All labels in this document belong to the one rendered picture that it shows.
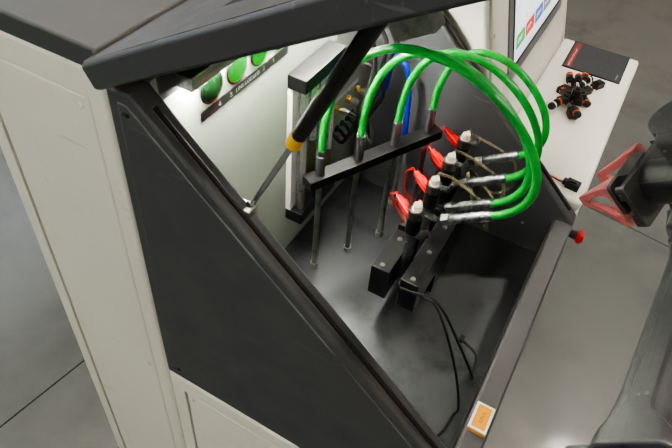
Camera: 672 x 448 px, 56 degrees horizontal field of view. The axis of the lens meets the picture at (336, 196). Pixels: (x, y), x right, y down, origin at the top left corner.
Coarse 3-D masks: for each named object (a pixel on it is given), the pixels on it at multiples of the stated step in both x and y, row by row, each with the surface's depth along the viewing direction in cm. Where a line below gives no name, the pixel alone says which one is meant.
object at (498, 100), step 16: (384, 48) 94; (400, 48) 93; (416, 48) 92; (448, 64) 90; (480, 80) 90; (496, 96) 90; (512, 112) 90; (320, 128) 111; (320, 144) 114; (528, 144) 92; (512, 208) 101
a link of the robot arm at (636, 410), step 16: (656, 304) 55; (656, 320) 53; (656, 336) 51; (640, 352) 51; (656, 352) 49; (640, 368) 49; (656, 368) 48; (624, 384) 49; (640, 384) 47; (656, 384) 46; (624, 400) 47; (640, 400) 46; (656, 400) 45; (608, 416) 47; (624, 416) 45; (640, 416) 44; (656, 416) 43; (608, 432) 45; (624, 432) 44; (640, 432) 43; (656, 432) 42
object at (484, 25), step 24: (504, 0) 129; (456, 24) 126; (480, 24) 123; (504, 24) 133; (552, 24) 171; (480, 48) 126; (504, 48) 136; (552, 48) 177; (528, 72) 159; (576, 216) 143
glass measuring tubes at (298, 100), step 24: (336, 48) 116; (312, 72) 110; (288, 96) 112; (312, 96) 116; (288, 120) 116; (312, 144) 124; (288, 168) 124; (312, 168) 128; (288, 192) 128; (312, 192) 133; (288, 216) 133
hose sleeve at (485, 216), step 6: (450, 216) 108; (456, 216) 107; (462, 216) 107; (468, 216) 106; (474, 216) 105; (480, 216) 104; (486, 216) 104; (450, 222) 108; (456, 222) 108; (462, 222) 107; (468, 222) 106; (474, 222) 106
